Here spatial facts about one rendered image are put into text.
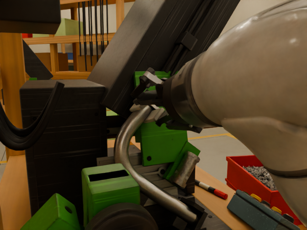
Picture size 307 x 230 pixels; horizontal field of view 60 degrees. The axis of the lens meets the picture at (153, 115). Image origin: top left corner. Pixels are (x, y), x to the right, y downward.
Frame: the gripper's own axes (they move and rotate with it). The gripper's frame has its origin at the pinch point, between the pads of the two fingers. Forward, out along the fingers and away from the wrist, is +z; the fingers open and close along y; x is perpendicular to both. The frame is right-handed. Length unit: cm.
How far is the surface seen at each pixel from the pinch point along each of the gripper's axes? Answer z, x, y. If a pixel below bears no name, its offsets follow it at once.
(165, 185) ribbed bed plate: 6.4, 8.4, -15.7
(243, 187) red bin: 28, -12, -51
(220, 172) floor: 223, -75, -167
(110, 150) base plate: 71, 3, -13
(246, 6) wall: 544, -617, -156
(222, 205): 13.5, 1.5, -36.9
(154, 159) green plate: 4.3, 5.8, -9.1
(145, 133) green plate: 4.4, 2.8, -3.9
